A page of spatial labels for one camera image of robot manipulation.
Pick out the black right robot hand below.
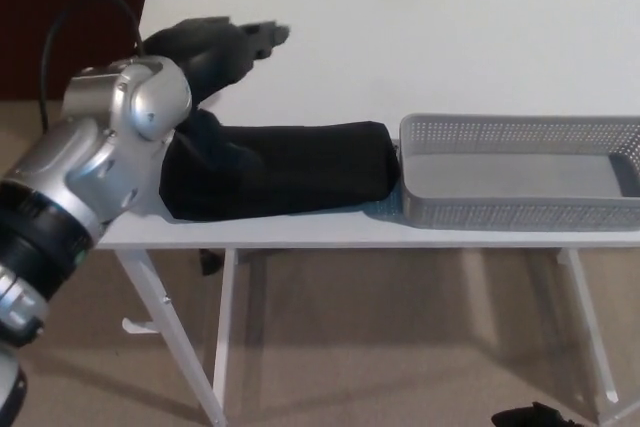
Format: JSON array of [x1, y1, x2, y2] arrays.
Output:
[[491, 400, 579, 427]]

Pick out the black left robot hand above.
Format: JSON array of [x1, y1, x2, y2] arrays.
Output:
[[142, 16, 291, 107]]

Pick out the black fabric pencil case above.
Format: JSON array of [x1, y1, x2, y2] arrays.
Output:
[[158, 107, 401, 223]]

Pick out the dark red panel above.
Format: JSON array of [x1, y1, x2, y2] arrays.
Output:
[[0, 0, 153, 104]]

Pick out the white folding table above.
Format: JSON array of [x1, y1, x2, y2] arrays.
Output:
[[95, 0, 640, 427]]

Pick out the grey perforated plastic basket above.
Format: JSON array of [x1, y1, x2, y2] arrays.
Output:
[[398, 113, 640, 233]]

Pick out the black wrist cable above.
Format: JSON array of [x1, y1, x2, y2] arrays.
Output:
[[40, 0, 146, 129]]

